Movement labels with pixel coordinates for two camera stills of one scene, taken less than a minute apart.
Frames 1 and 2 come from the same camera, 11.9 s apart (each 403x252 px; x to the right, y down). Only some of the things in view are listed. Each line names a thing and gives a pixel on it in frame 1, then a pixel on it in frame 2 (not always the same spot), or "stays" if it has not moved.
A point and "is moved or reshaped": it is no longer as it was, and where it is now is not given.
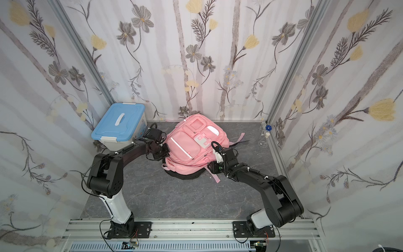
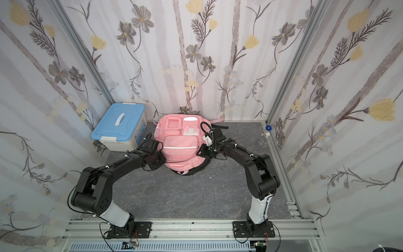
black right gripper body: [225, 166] -> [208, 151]
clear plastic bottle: [265, 130] stays
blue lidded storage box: [123, 124] stays
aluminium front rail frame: [96, 231] stays
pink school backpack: [191, 143] is moved or reshaped
